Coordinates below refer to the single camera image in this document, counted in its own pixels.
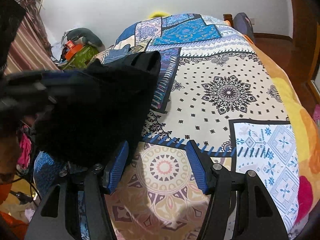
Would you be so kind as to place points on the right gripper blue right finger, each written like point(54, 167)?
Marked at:
point(201, 166)

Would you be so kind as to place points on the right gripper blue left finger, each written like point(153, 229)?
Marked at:
point(114, 169)

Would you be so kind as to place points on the black pants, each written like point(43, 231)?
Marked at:
point(97, 109)

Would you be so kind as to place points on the striped pink curtain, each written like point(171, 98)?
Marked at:
point(30, 49)

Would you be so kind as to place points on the green storage bag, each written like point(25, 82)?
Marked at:
point(79, 57)

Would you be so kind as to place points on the orange box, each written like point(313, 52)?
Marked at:
point(71, 48)

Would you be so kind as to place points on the grey plush toy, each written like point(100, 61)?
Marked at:
point(85, 35)

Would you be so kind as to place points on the patchwork bed sheet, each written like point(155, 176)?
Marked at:
point(178, 132)

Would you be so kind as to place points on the folded blue jeans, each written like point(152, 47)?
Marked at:
point(115, 54)

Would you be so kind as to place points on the orange yellow blanket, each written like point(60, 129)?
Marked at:
point(297, 119)

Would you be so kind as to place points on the yellow foam tube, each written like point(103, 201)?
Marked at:
point(158, 14)

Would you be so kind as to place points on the wooden wardrobe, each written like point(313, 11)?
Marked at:
point(305, 56)

